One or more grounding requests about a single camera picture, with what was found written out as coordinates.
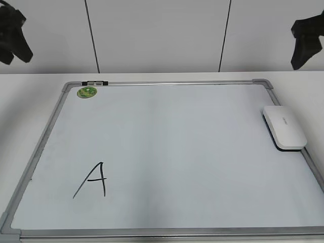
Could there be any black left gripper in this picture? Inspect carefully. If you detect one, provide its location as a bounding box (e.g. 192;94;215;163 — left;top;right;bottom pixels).
0;1;33;65

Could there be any round green magnet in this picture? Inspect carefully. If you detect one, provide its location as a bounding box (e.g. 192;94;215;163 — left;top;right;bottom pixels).
77;87;98;99

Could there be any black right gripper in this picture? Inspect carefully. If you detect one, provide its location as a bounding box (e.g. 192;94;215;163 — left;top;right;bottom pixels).
291;12;323;70

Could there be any white board eraser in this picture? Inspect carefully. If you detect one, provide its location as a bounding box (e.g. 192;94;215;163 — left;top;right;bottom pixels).
262;105;308;151

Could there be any white board with aluminium frame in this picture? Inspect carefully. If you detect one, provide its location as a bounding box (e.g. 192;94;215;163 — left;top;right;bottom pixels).
1;79;323;242

